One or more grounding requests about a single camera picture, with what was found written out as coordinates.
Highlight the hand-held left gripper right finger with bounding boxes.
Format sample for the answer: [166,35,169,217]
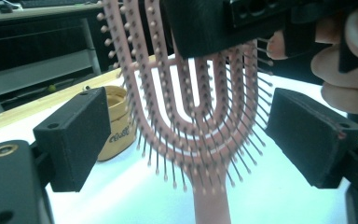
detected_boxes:
[264,87,358,189]

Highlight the metal frame workbench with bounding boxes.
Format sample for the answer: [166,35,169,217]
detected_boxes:
[0,3,103,116]

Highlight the pink hairbrush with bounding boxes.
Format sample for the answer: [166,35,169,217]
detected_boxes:
[96,0,274,224]

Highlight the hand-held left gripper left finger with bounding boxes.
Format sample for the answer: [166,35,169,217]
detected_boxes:
[33,87,112,193]

